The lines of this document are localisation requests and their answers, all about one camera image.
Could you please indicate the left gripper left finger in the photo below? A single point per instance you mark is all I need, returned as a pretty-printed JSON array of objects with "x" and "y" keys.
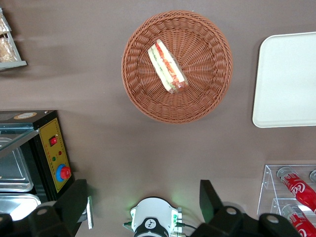
[{"x": 56, "y": 217}]

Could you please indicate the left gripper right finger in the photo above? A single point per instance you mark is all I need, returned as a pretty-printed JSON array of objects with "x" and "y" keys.
[{"x": 222, "y": 222}]

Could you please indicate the plastic-wrapped sandwich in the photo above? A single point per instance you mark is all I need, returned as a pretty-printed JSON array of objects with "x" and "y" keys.
[{"x": 166, "y": 66}]

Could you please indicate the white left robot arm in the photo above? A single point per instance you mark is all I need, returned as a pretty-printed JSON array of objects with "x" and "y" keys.
[{"x": 153, "y": 214}]

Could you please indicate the cream rectangular tray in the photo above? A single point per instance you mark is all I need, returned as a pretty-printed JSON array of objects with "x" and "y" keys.
[{"x": 284, "y": 81}]

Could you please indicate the round brown wicker basket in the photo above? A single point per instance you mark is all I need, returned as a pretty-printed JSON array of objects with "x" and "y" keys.
[{"x": 202, "y": 61}]

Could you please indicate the stainless steel pan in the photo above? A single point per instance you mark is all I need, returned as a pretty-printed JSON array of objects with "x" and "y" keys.
[
  {"x": 17, "y": 202},
  {"x": 12, "y": 170}
]

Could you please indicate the clear acrylic bottle rack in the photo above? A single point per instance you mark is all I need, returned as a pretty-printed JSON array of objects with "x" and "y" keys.
[{"x": 269, "y": 182}]

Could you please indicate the black food warmer yellow panel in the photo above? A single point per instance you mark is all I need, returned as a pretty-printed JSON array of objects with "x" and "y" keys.
[{"x": 53, "y": 138}]

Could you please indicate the grey metal snack rack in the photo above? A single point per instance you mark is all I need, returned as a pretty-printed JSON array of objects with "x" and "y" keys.
[{"x": 14, "y": 64}]

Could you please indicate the clear bagged snack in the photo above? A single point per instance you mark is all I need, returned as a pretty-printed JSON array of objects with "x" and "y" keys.
[
  {"x": 3, "y": 24},
  {"x": 6, "y": 50}
]

